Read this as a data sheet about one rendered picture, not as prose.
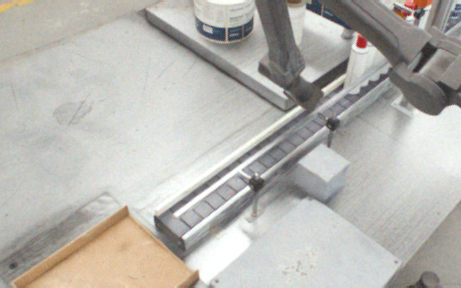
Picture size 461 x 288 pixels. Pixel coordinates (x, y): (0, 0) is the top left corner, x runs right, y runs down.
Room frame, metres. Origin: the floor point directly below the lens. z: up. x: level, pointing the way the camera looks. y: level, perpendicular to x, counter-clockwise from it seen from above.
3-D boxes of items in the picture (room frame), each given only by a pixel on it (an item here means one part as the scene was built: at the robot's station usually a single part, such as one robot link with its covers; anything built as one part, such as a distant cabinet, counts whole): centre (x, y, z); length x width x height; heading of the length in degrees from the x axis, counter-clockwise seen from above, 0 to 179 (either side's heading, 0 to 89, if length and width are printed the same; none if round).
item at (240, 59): (1.72, 0.12, 0.86); 0.80 x 0.67 x 0.05; 146
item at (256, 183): (0.81, 0.11, 0.91); 0.07 x 0.03 x 0.16; 56
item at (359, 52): (1.29, -0.13, 0.98); 0.05 x 0.05 x 0.20
